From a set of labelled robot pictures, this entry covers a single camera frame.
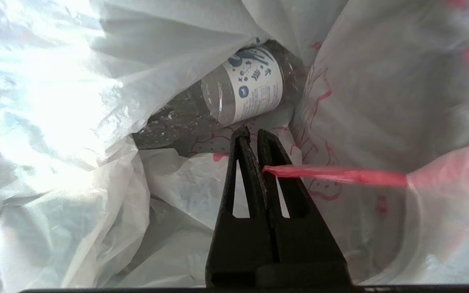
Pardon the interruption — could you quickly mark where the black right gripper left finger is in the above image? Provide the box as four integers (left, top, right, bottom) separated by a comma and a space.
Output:
205, 126, 278, 286

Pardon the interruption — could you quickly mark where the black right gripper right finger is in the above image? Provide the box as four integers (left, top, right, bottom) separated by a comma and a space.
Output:
255, 129, 353, 286

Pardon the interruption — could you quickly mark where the white bag with orange print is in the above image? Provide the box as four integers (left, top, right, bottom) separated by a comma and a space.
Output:
0, 0, 469, 290

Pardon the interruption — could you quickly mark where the dark ribbed trash bin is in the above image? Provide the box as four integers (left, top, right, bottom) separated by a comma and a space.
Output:
132, 38, 307, 150

